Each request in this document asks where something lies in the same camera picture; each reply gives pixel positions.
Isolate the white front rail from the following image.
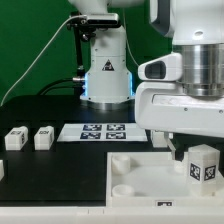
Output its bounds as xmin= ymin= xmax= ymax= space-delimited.
xmin=0 ymin=207 xmax=224 ymax=224

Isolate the grey cable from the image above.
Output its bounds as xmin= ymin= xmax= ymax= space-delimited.
xmin=0 ymin=15 xmax=84 ymax=107

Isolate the white tag sheet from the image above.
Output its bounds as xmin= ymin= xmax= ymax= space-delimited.
xmin=57 ymin=123 xmax=147 ymax=142

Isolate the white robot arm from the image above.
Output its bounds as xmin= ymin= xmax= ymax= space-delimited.
xmin=68 ymin=0 xmax=224 ymax=138

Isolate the black cable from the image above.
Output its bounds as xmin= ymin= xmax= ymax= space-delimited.
xmin=35 ymin=77 xmax=84 ymax=96

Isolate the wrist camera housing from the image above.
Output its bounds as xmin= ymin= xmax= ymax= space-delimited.
xmin=138 ymin=53 xmax=183 ymax=82

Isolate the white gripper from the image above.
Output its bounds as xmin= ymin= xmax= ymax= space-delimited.
xmin=135 ymin=82 xmax=224 ymax=161

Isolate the black camera on stand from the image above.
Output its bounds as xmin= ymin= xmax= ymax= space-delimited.
xmin=66 ymin=12 xmax=121 ymax=95

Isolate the white square tabletop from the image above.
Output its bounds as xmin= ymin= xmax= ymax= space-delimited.
xmin=106 ymin=152 xmax=224 ymax=207

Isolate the white block left edge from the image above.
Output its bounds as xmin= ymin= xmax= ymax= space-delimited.
xmin=0 ymin=160 xmax=4 ymax=181

